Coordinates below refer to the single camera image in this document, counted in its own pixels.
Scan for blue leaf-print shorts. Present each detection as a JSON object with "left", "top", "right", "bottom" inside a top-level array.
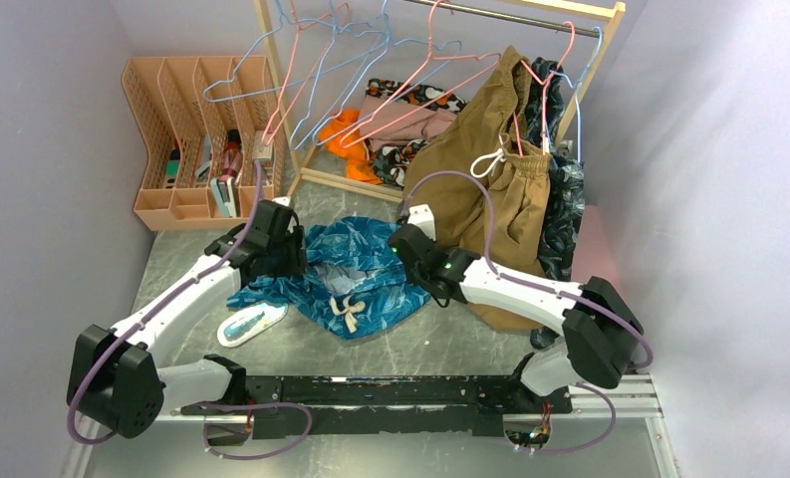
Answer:
[{"left": 227, "top": 216, "right": 430, "bottom": 340}]

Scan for pink wire hanger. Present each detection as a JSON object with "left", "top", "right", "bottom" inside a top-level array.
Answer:
[{"left": 339, "top": 0, "right": 503, "bottom": 149}]

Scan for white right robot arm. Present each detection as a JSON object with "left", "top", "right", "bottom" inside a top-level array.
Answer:
[{"left": 389, "top": 224, "right": 643, "bottom": 412}]

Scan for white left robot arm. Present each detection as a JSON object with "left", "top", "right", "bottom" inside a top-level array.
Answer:
[{"left": 67, "top": 196, "right": 306, "bottom": 445}]

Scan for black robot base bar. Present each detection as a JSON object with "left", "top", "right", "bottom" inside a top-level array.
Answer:
[{"left": 181, "top": 375, "right": 573, "bottom": 439}]

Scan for brown hanging shorts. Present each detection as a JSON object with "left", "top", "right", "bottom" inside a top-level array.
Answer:
[{"left": 401, "top": 44, "right": 554, "bottom": 333}]

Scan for toothbrush blister pack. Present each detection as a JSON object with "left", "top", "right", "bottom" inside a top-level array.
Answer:
[{"left": 216, "top": 302, "right": 288, "bottom": 348}]

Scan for black orange patterned garment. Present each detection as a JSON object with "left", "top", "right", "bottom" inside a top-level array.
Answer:
[{"left": 360, "top": 78, "right": 468, "bottom": 188}]

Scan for peach plastic desk organizer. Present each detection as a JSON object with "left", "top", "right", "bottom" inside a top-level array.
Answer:
[{"left": 122, "top": 55, "right": 290, "bottom": 231}]

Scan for dark patterned hanging garment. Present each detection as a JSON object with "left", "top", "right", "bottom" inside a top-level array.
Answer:
[{"left": 519, "top": 57, "right": 587, "bottom": 351}]

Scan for pink mat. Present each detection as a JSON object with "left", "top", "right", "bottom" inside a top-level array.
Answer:
[{"left": 571, "top": 205, "right": 626, "bottom": 296}]

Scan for pink folded garment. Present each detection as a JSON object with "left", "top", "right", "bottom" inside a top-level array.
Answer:
[{"left": 359, "top": 101, "right": 456, "bottom": 144}]

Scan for wooden clothes rack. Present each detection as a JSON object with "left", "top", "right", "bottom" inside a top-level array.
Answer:
[{"left": 252, "top": 1, "right": 626, "bottom": 203}]

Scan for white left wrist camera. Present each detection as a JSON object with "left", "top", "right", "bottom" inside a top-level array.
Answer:
[{"left": 273, "top": 196, "right": 292, "bottom": 207}]

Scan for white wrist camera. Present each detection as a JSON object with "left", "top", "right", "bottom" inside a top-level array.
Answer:
[
  {"left": 273, "top": 196, "right": 292, "bottom": 207},
  {"left": 406, "top": 204, "right": 436, "bottom": 241}
]

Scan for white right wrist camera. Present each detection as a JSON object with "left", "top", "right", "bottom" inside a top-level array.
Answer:
[{"left": 406, "top": 204, "right": 436, "bottom": 241}]

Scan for blue wire hanger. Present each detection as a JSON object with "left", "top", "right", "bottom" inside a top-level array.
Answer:
[{"left": 201, "top": 0, "right": 395, "bottom": 104}]

